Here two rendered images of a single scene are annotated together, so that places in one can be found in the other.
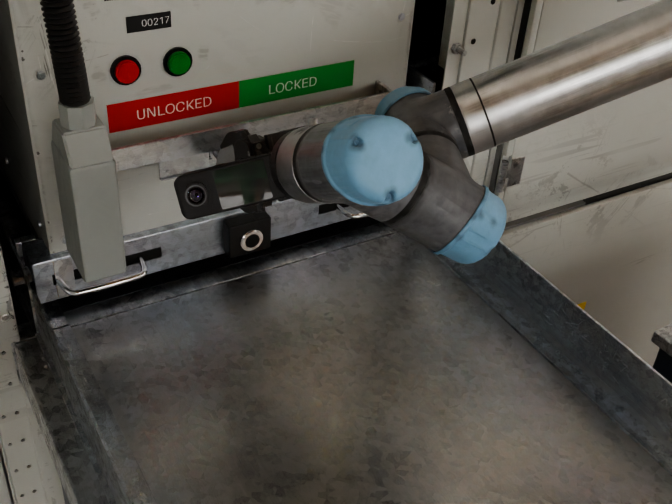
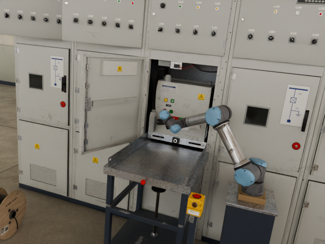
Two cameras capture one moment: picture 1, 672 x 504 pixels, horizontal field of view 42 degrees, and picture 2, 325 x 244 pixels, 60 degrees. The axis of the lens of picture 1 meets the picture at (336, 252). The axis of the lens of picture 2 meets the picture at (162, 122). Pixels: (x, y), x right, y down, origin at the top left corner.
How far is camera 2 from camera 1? 1.75 m
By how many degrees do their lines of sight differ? 49
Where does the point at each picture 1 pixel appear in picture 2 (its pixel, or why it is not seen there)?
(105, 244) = (151, 127)
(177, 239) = (166, 136)
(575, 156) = not seen: hidden behind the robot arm
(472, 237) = (172, 128)
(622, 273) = not seen: hidden behind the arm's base
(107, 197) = (152, 121)
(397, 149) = (165, 113)
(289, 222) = (183, 142)
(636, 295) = not seen: hidden behind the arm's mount
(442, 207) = (169, 122)
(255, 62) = (181, 115)
